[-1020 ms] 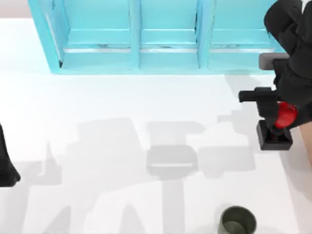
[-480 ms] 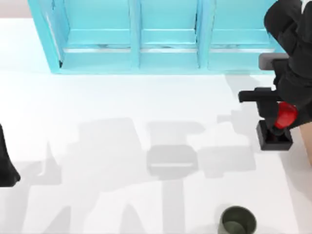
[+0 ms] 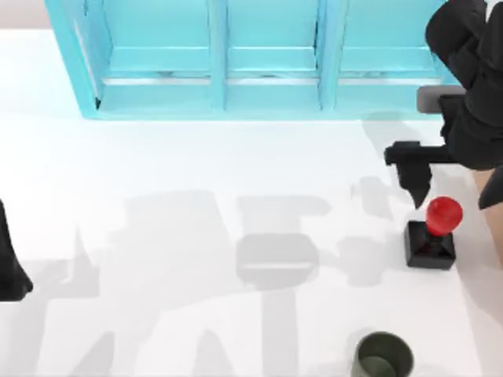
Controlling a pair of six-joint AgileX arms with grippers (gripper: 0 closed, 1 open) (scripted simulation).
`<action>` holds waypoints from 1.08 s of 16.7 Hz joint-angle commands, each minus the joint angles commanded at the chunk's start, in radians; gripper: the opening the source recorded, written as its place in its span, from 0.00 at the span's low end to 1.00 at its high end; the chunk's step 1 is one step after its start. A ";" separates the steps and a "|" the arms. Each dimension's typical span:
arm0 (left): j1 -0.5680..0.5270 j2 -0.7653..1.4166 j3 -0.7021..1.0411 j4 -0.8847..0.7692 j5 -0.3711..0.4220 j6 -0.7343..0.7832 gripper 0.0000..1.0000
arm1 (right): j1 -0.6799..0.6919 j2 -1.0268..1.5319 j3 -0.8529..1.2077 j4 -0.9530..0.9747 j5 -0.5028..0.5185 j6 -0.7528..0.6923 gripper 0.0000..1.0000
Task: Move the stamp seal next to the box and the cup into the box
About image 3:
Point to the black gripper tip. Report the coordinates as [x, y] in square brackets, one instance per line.
[11, 267]

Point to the grey rounded box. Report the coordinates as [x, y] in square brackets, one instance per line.
[429, 99]

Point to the light blue rack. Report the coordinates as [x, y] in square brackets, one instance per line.
[271, 59]

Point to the red and black stamp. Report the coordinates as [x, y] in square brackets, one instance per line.
[443, 216]

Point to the dark green cup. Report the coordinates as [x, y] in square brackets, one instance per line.
[383, 355]

